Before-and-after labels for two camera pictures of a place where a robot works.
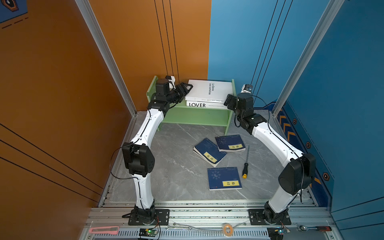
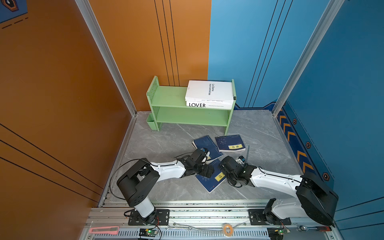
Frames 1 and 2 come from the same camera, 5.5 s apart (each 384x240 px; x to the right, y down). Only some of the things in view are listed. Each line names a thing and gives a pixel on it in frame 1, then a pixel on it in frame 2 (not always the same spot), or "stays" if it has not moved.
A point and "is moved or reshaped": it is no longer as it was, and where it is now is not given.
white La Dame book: (209, 90) stays
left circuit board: (148, 232) stays
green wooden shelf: (181, 113) stays
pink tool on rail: (112, 230) stays
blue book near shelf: (232, 143) stays
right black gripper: (233, 99) -> (231, 182)
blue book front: (223, 178) is moved or reshaped
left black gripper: (183, 92) -> (206, 168)
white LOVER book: (207, 104) stays
